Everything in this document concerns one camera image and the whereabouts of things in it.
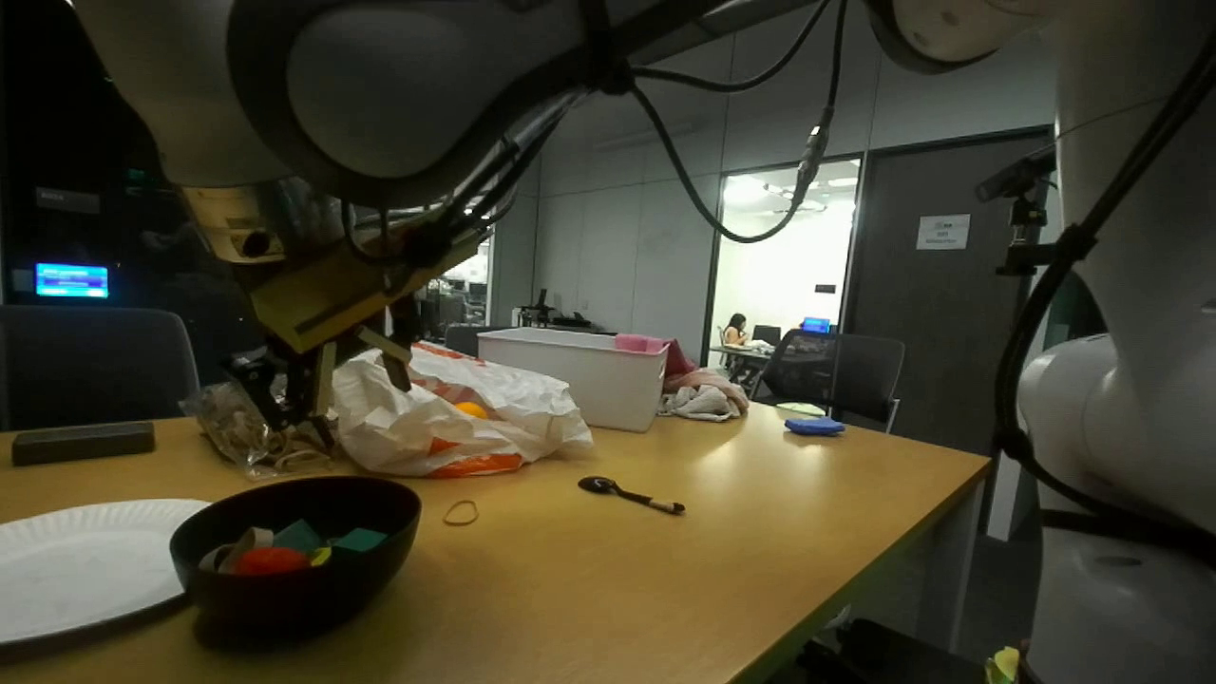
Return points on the pink item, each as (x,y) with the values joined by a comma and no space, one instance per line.
(638,345)

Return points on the white paper plate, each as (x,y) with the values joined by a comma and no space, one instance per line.
(78,565)

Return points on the black camera on tripod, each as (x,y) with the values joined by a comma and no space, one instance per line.
(1021,176)

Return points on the blue lit monitor screen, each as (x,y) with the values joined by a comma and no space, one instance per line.
(68,280)

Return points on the yellow toy block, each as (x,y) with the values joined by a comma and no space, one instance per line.
(322,556)

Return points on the black rectangular block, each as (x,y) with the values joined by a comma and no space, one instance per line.
(81,442)

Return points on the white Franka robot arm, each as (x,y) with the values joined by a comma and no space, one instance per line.
(382,88)

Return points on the black mesh office chair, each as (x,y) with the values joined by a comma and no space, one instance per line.
(850,375)

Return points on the seated person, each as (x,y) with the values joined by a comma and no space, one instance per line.
(733,331)

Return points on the blue flat object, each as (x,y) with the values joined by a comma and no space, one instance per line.
(816,426)

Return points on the single rubber band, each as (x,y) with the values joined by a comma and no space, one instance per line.
(447,512)

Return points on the black measuring spoon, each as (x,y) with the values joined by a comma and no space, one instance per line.
(598,485)

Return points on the white paper door sign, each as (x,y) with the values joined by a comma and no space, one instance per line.
(942,233)

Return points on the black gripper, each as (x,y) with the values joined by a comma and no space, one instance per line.
(337,298)

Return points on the red toy piece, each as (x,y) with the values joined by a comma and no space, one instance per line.
(266,560)

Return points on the yellow green small object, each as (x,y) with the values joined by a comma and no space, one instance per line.
(1003,668)

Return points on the green toy block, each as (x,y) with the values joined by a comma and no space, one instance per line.
(296,532)

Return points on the white plastic bag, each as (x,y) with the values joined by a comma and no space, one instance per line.
(479,413)

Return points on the crumpled white cloth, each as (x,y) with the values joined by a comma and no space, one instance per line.
(703,402)

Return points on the black bowl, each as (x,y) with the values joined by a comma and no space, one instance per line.
(306,593)

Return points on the teal toy block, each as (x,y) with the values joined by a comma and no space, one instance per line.
(358,541)

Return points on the white storage box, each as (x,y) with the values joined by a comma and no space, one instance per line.
(570,375)

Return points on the pale green flat object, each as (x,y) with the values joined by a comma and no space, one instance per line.
(799,413)

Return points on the grey office chair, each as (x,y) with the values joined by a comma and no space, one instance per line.
(90,365)

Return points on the clear plastic bag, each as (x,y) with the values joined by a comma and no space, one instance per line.
(234,423)

